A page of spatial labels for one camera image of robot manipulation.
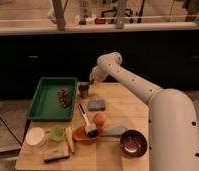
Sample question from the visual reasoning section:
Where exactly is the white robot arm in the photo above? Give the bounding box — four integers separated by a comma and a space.
89, 52, 199, 171

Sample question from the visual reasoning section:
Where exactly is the metal cup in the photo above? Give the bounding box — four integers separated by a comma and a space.
78, 88, 89, 98

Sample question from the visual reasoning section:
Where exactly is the green plastic cup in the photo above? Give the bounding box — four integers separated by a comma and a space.
49, 126, 64, 142

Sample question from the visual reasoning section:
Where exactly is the blue sponge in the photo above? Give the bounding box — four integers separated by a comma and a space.
88, 99, 105, 111

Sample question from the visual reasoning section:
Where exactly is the red grape bunch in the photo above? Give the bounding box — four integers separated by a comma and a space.
58, 88, 70, 108

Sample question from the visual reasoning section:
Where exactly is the orange fruit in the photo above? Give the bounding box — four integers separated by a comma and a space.
93, 113, 105, 126

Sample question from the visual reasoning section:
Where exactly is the green plastic tray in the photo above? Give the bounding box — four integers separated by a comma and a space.
27, 77, 77, 122

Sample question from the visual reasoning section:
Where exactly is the white dish brush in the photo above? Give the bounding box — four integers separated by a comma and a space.
78, 104, 98, 138

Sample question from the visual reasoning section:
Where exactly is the yellow banana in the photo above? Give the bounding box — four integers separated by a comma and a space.
65, 127, 75, 153

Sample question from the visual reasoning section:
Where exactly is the orange plate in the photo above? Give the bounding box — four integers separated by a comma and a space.
73, 126, 103, 145

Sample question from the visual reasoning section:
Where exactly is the dark brown bowl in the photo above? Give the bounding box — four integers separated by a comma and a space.
120, 129, 147, 158

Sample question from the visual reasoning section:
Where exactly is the black cable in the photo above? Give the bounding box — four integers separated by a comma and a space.
0, 108, 24, 147

